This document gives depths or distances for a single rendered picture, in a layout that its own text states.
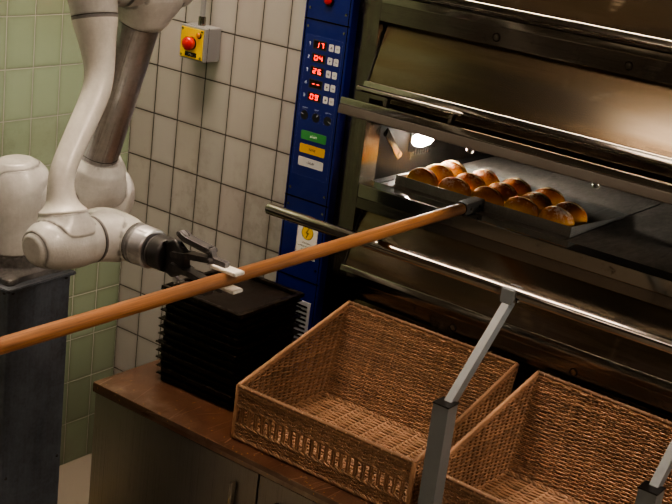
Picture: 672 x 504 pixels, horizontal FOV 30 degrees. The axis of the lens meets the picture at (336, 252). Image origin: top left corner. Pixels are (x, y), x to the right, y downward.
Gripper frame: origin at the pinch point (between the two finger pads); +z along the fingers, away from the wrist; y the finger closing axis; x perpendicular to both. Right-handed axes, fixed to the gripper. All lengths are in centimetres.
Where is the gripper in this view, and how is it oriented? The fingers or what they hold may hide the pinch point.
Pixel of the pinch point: (226, 278)
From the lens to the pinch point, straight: 258.2
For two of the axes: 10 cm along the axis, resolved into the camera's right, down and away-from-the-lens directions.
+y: -1.2, 9.4, 3.1
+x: -6.0, 1.8, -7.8
